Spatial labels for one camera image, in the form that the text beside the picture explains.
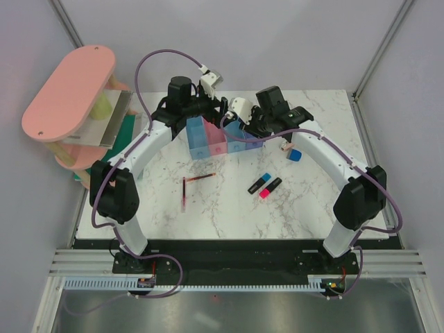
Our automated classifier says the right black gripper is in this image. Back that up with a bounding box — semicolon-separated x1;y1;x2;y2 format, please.
238;103;272;142

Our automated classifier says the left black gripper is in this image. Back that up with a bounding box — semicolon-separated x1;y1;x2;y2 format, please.
184;86;238;130

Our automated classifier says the blue eraser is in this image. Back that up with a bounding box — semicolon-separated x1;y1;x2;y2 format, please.
287;149;302;162

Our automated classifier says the light blue bin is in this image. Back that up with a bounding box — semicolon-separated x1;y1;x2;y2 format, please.
186;117;210;160

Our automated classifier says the pink bin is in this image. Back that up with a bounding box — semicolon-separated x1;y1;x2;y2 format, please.
203;120;228;156

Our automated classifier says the purple bin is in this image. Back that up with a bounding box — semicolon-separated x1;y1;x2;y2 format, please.
244;132;263;150

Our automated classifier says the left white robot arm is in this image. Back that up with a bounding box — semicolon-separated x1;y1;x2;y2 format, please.
89;71;228;274

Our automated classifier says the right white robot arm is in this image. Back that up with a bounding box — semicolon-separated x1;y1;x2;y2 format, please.
231;86;387;273

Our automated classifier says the blue cap highlighter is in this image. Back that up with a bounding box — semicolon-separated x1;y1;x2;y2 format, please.
248;173;271;194

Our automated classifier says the green box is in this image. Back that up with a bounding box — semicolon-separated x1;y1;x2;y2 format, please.
65;114;144;173

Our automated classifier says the red pen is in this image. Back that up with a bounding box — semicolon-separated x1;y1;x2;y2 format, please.
181;177;187;212

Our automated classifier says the pink cap highlighter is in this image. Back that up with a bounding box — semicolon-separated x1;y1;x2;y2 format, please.
259;178;282;198

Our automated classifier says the dark red pencil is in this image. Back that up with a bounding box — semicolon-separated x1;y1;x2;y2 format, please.
186;173;216;182

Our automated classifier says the pink wooden shelf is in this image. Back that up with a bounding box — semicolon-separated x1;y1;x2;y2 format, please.
22;45;133;188

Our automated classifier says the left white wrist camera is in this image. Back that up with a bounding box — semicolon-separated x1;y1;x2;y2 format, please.
199;65;223;100

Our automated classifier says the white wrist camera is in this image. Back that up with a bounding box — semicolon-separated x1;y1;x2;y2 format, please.
227;97;254;125
199;65;223;100

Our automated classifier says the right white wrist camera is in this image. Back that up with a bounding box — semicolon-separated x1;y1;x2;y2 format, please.
227;97;254;125

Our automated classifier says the right aluminium frame post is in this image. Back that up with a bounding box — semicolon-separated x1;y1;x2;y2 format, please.
350;0;416;103

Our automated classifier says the aluminium frame post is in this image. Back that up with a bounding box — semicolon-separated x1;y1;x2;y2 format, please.
350;0;416;103
48;0;84;49

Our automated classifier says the left aluminium frame post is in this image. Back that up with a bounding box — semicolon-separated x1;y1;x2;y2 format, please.
48;0;84;49

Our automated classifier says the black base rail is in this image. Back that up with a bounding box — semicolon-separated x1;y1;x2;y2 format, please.
72;238;405;287

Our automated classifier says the white cable duct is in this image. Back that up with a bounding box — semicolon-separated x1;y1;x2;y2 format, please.
63;275;345;292

